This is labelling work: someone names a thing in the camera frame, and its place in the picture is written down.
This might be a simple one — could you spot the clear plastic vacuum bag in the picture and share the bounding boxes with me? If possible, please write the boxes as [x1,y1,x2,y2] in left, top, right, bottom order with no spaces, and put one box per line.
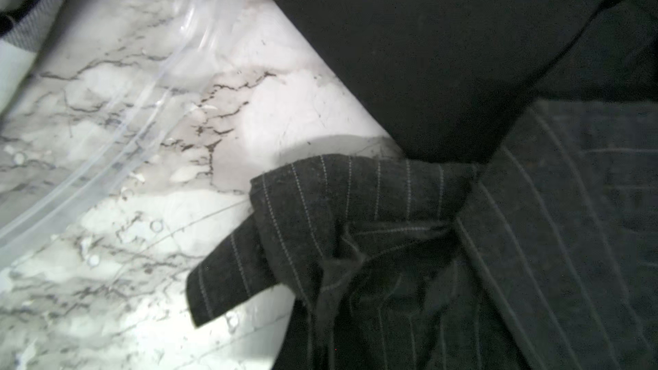
[1,0,243,267]

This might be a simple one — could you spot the dark striped shirt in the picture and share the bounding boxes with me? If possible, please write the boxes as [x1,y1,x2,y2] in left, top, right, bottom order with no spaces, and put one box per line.
[186,100,657,369]

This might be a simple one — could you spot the black white plaid shirt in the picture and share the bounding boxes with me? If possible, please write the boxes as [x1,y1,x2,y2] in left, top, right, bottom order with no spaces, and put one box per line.
[1,0,66,111]

